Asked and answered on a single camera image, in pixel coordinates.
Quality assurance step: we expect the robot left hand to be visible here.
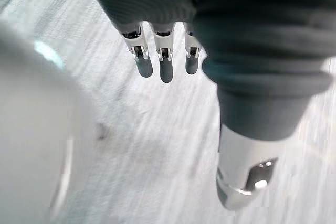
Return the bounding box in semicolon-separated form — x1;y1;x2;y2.
78;0;336;211

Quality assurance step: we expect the silver robot leg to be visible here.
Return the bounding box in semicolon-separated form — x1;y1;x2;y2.
0;22;103;224

